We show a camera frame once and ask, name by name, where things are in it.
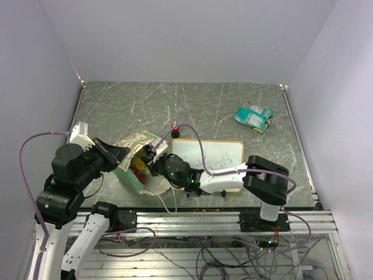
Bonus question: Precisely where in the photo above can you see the green snack packet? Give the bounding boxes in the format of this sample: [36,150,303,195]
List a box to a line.
[247,115,273,134]

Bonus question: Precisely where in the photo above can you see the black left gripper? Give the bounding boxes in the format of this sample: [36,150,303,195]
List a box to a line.
[75,135,131,188]

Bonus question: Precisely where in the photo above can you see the yellow-framed small whiteboard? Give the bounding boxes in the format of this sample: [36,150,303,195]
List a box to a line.
[171,139,245,194]

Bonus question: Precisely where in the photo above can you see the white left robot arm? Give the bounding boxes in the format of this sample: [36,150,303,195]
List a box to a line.
[29,122,130,279]

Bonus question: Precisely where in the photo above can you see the green printed paper bag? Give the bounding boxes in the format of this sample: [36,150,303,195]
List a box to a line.
[112,130,178,215]

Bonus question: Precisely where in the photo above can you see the yellow snack packet in bag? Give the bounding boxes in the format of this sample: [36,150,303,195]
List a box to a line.
[132,157,150,175]

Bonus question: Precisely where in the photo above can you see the aluminium rail frame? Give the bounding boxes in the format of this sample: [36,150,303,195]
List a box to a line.
[79,208,352,279]

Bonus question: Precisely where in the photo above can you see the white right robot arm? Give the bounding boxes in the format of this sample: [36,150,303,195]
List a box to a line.
[142,138,291,231]

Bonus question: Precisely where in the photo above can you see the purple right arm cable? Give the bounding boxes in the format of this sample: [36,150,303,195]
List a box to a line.
[159,124,312,254]

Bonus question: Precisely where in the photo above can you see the teal snack packet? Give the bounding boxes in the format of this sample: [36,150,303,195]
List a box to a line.
[234,102,274,134]

